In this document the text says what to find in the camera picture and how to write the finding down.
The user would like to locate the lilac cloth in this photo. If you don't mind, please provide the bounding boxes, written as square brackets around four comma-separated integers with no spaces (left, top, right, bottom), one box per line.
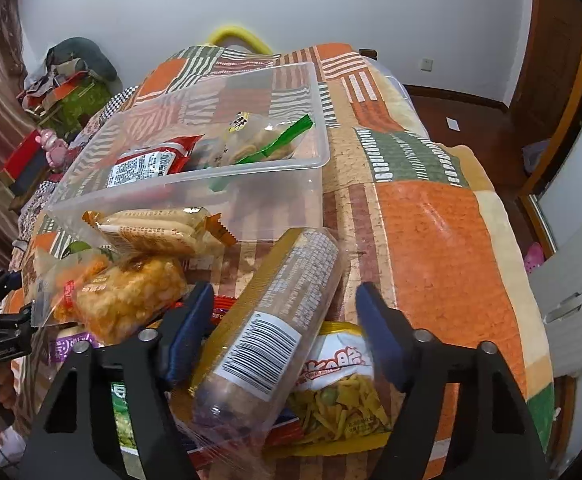
[521,140,552,176]

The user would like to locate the red box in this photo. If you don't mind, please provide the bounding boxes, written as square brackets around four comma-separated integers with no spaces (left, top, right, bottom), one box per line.
[0,130,54,196]

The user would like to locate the yellow chips bag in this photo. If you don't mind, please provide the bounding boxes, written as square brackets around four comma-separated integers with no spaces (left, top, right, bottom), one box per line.
[266,321,394,456]

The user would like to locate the person's left hand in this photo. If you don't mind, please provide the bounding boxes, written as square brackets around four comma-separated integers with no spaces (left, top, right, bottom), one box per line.
[0,360,20,411]

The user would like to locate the white wardrobe wooden frame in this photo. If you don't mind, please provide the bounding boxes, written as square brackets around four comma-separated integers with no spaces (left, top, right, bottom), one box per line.
[516,10,582,461]

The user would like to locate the orange cracker packet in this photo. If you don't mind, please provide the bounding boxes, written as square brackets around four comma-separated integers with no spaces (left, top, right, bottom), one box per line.
[82,206,238,261]

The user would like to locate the pink slippers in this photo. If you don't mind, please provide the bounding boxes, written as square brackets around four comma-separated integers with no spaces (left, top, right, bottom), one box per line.
[523,242,544,273]

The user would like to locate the orange striped patchwork blanket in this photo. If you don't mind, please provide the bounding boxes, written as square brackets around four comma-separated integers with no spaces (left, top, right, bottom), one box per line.
[8,42,556,480]

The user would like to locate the red snack packet white label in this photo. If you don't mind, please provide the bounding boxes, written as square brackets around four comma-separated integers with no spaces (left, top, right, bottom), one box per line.
[107,135,204,190]

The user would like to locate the purple snack packet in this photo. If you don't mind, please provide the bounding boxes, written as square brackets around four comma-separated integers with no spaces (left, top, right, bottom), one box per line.
[48,332,99,366]

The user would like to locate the yellow foam hoop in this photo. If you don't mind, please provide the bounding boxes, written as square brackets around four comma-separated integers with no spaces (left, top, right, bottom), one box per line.
[206,25,274,56]

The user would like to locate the clear cracker packet green seal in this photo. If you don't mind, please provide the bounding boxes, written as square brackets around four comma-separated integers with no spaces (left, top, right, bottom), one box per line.
[206,111,316,193]

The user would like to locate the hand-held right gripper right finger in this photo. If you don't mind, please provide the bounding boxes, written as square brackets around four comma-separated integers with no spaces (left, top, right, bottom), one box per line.
[356,281,554,480]

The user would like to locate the clear bag orange snack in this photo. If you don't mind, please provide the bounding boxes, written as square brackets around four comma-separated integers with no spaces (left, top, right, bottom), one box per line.
[33,250,112,327]

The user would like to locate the brown wooden door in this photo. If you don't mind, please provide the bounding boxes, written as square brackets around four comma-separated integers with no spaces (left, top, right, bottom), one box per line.
[508,0,582,111]

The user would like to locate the long cylindrical biscuit tube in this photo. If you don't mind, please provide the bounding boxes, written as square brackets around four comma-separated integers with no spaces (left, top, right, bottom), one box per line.
[191,227,346,456]

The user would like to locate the puffed rice cake packet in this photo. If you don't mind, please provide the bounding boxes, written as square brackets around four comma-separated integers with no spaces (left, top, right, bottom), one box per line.
[75,254,189,343]

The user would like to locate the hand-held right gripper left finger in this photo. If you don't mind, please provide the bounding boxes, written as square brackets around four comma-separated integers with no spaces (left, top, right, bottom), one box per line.
[18,282,216,480]

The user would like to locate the pink plush toy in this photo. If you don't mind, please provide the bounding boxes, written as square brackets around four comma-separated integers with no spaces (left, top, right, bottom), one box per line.
[38,129,69,167]

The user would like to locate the small red snack packet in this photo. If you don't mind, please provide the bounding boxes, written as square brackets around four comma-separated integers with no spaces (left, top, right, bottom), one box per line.
[210,294,239,323]

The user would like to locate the silver wardrobe handle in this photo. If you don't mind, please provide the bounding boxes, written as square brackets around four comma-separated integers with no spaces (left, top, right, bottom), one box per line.
[545,286,582,322]

